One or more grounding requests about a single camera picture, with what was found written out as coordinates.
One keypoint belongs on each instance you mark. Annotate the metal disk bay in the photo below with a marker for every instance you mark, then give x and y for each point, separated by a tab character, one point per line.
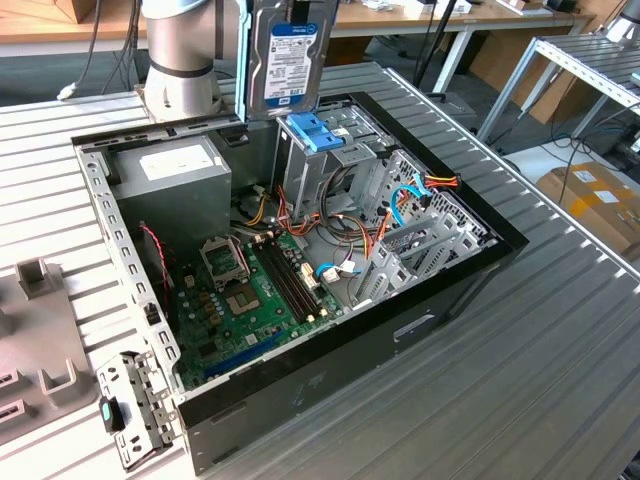
395	280

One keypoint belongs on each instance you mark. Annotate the green motherboard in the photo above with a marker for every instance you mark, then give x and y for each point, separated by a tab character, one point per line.
260	325

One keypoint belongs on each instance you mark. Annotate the plain brown cardboard box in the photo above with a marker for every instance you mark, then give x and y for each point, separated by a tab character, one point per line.
352	50

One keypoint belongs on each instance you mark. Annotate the black tripod stand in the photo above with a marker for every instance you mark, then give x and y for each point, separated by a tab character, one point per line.
436	42

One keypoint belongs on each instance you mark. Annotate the small black chassis switch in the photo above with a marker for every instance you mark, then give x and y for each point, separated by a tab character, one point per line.
151	314

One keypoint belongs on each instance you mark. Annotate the grey parts rack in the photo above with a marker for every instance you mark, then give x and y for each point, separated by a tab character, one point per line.
40	340

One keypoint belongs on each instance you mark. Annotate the black latch with teal button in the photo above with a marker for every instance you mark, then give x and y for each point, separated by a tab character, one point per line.
107	414

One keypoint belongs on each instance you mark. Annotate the metal drive cage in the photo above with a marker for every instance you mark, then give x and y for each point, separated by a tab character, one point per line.
310	175

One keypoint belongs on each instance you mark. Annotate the aluminium slat shelf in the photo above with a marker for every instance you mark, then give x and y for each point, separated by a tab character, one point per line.
565	62

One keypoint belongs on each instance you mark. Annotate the brown cardboard sheet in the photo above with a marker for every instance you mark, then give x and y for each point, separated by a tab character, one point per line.
500	60

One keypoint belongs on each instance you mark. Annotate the cardboard box with white labels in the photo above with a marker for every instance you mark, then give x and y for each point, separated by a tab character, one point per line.
590	220

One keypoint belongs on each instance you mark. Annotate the black RAM slot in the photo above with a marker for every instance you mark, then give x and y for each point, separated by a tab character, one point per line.
292	280
298	277
280	284
286	282

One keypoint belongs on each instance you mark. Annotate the blue expansion slot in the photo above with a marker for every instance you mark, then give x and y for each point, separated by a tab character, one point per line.
245	356

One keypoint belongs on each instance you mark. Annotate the grey power supply unit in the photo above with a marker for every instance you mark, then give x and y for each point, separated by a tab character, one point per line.
170	200

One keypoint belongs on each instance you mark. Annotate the hard disk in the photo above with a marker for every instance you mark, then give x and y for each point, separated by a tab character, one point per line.
290	65

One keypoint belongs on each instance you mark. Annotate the thin metal locking lever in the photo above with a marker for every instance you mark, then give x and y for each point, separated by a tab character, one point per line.
243	261

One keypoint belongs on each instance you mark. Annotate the black open PC case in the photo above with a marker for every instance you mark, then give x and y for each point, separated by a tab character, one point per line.
350	360

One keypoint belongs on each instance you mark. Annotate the black case fan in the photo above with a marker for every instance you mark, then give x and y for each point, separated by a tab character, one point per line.
150	260

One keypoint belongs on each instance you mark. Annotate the blue plastic drive latch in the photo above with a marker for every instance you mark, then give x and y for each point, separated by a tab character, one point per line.
310	132

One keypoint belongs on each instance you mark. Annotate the wooden desk with white frame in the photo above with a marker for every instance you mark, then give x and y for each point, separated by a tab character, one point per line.
500	20

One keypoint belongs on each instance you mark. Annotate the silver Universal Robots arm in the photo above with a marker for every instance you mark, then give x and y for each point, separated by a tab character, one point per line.
175	75

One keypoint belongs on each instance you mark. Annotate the metal card retention bracket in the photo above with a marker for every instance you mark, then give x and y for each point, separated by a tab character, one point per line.
150	395

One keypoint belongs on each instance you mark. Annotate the small brown box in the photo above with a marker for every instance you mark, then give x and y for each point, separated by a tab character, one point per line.
80	10

